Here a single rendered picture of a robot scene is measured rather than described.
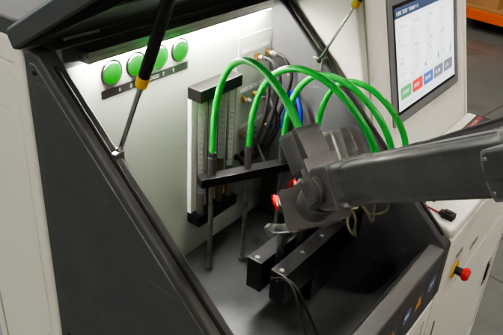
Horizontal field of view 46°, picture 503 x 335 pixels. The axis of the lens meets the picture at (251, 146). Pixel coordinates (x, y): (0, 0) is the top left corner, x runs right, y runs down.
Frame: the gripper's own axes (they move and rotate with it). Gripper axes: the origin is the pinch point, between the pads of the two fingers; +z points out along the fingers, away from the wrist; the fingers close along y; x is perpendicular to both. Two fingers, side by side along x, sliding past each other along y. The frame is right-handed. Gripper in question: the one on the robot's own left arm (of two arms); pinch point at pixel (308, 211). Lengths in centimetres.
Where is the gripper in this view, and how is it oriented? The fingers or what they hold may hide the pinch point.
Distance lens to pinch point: 101.1
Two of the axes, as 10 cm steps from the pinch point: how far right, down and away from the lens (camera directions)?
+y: -9.7, 2.2, -0.6
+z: 0.0, 2.3, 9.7
